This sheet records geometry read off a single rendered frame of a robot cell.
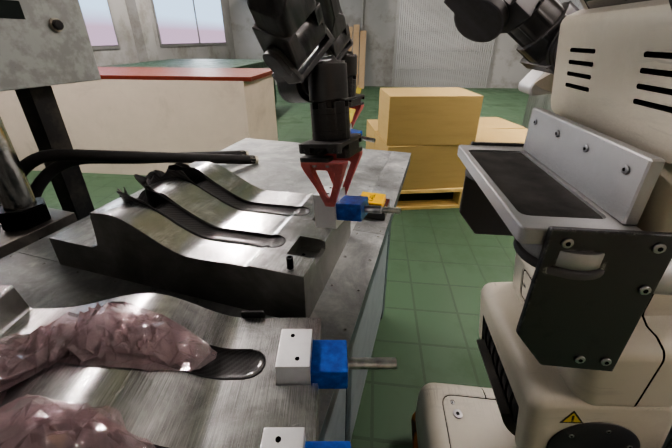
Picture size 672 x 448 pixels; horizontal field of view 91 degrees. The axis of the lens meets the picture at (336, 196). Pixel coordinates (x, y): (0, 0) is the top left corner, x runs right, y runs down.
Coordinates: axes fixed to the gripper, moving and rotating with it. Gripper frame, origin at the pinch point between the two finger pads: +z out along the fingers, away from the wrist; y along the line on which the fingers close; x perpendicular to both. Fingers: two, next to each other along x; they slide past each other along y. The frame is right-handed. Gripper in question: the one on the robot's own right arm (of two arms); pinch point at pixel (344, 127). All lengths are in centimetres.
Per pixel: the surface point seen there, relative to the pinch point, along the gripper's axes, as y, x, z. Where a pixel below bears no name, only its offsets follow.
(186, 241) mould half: 56, 10, 6
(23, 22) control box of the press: 52, -62, -26
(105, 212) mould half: 63, -1, 2
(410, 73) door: -780, -357, 68
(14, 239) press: 72, -37, 17
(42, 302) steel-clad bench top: 74, -6, 15
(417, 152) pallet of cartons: -137, -35, 51
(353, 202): 40, 31, -2
